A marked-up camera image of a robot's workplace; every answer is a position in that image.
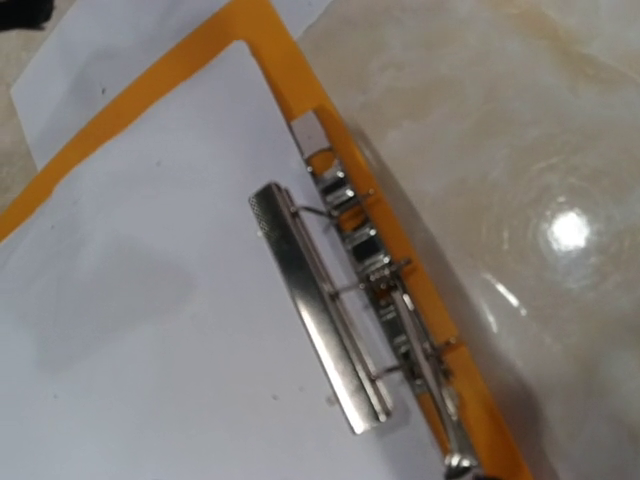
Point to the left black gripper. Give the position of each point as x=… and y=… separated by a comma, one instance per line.
x=25, y=14

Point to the white paper sheet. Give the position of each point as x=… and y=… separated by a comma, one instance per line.
x=100, y=65
x=146, y=332

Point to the orange folder top clip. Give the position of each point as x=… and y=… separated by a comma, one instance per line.
x=351, y=297

